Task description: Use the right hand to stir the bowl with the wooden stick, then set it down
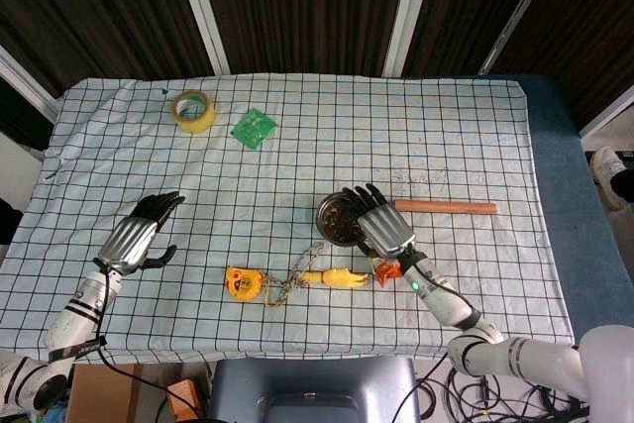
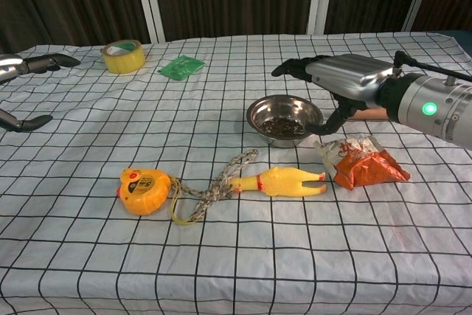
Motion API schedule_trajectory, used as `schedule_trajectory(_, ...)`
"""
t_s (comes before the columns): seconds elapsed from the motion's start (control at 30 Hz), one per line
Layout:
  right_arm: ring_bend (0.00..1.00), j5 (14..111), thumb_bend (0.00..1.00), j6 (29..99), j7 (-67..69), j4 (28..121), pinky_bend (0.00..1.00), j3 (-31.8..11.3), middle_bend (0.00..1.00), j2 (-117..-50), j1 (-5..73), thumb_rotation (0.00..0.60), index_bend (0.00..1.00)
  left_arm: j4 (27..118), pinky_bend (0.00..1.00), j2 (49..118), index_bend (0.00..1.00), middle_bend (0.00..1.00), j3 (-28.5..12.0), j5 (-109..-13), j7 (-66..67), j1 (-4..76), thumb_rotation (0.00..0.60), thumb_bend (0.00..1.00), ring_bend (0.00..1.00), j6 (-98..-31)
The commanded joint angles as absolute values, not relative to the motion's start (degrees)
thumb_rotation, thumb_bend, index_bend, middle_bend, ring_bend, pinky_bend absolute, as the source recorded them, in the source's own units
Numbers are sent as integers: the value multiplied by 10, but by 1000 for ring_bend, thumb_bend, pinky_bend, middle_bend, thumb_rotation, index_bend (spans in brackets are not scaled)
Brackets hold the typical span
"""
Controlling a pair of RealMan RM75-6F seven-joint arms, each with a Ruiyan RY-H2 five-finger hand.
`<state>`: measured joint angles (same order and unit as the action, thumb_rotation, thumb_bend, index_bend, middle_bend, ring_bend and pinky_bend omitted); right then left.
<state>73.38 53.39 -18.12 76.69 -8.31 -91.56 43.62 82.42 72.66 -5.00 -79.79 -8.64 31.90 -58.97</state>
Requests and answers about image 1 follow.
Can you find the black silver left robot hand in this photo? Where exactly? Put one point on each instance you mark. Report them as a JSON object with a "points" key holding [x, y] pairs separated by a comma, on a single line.
{"points": [[130, 240]]}

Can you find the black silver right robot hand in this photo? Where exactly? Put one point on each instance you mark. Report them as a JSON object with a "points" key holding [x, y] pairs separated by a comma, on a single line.
{"points": [[386, 230]]}

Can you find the wooden rolling pin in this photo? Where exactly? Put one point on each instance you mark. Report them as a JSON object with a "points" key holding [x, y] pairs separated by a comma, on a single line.
{"points": [[446, 207]]}

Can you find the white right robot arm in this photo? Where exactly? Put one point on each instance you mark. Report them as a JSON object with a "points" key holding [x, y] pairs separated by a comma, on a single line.
{"points": [[500, 351]]}

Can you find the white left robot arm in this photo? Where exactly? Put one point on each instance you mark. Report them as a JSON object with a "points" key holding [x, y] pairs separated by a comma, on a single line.
{"points": [[74, 314]]}

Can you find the stainless steel bowl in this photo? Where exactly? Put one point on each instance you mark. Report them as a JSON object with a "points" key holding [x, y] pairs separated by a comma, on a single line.
{"points": [[332, 220]]}

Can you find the orange white snack packet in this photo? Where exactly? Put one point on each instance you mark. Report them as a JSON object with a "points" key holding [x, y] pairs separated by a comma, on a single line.
{"points": [[389, 272]]}

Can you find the yellow rubber chicken toy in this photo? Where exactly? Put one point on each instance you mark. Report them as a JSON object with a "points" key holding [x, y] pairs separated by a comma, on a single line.
{"points": [[337, 278]]}

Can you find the white checkered tablecloth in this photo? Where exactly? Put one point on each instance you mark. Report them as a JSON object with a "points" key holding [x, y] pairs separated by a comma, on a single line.
{"points": [[297, 170]]}

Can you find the yellow tape measure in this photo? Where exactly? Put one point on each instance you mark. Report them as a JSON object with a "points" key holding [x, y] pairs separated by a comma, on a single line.
{"points": [[243, 284]]}

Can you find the yellow tape roll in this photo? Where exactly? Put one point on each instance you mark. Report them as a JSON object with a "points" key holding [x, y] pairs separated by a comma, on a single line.
{"points": [[198, 121]]}

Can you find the brown cardboard box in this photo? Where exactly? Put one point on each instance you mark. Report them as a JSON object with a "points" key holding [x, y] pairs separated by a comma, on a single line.
{"points": [[104, 393]]}

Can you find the orange floor object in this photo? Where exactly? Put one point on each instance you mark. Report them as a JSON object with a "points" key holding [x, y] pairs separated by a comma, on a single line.
{"points": [[184, 395]]}

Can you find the green foil packet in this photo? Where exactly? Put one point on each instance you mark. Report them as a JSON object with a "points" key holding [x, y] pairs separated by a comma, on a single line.
{"points": [[252, 128]]}

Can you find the grey robot torso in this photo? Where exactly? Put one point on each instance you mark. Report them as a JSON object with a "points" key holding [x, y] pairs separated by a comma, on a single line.
{"points": [[312, 388]]}

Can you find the blue table padding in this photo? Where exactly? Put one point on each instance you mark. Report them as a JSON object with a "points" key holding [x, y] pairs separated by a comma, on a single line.
{"points": [[569, 195]]}

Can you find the white shoe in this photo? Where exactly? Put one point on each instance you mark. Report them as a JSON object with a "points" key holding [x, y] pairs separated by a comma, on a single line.
{"points": [[606, 170]]}

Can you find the white partition post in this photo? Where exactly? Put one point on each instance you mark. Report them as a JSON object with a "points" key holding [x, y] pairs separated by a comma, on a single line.
{"points": [[515, 12], [410, 9], [609, 116], [25, 83], [200, 9]]}

